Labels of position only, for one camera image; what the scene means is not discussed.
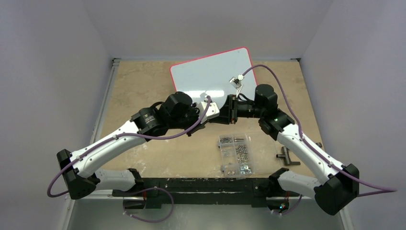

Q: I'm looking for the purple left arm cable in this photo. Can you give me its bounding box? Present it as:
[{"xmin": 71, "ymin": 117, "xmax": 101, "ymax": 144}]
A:
[{"xmin": 46, "ymin": 95, "xmax": 213, "ymax": 198}]

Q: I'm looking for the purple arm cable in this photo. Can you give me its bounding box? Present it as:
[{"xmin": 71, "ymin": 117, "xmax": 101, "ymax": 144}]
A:
[
  {"xmin": 46, "ymin": 95, "xmax": 213, "ymax": 198},
  {"xmin": 242, "ymin": 64, "xmax": 398, "ymax": 198}
]

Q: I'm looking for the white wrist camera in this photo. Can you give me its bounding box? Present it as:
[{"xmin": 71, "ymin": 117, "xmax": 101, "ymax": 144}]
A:
[
  {"xmin": 229, "ymin": 74, "xmax": 245, "ymax": 97},
  {"xmin": 197, "ymin": 102, "xmax": 220, "ymax": 123}
]

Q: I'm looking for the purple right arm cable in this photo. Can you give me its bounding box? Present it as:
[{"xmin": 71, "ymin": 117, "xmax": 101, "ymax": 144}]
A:
[{"xmin": 242, "ymin": 64, "xmax": 398, "ymax": 198}]

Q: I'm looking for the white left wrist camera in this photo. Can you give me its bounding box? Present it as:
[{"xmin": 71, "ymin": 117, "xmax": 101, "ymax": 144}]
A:
[{"xmin": 197, "ymin": 102, "xmax": 220, "ymax": 123}]

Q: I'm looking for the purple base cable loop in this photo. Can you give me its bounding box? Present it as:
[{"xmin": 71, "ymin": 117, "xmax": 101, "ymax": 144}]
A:
[{"xmin": 123, "ymin": 187, "xmax": 174, "ymax": 223}]

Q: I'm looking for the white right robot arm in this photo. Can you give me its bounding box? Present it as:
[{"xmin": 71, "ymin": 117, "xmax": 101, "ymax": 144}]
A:
[{"xmin": 205, "ymin": 84, "xmax": 360, "ymax": 216}]

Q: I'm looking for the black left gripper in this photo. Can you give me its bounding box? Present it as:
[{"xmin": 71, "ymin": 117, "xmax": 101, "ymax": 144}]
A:
[{"xmin": 169, "ymin": 103, "xmax": 209, "ymax": 137}]

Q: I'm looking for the clear screw organizer box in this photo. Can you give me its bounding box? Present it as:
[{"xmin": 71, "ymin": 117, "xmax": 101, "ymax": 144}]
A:
[{"xmin": 217, "ymin": 133, "xmax": 254, "ymax": 179}]

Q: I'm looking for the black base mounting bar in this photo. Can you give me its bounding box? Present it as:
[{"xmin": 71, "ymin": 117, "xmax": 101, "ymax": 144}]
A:
[{"xmin": 112, "ymin": 172, "xmax": 299, "ymax": 209}]

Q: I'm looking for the black metal bracket tool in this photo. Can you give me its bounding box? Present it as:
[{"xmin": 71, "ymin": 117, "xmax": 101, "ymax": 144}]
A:
[{"xmin": 276, "ymin": 142, "xmax": 323, "ymax": 167}]

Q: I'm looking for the aluminium table frame rail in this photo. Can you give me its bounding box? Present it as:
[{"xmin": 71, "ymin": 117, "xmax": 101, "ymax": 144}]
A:
[{"xmin": 56, "ymin": 58, "xmax": 122, "ymax": 230}]

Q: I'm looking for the pink framed whiteboard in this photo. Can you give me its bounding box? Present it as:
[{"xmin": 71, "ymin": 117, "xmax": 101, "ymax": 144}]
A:
[{"xmin": 170, "ymin": 47, "xmax": 252, "ymax": 108}]

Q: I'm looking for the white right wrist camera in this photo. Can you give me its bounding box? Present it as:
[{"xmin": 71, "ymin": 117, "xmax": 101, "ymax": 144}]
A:
[{"xmin": 229, "ymin": 74, "xmax": 245, "ymax": 97}]

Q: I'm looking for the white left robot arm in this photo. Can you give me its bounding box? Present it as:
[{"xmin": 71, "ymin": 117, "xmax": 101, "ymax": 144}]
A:
[{"xmin": 47, "ymin": 92, "xmax": 217, "ymax": 199}]

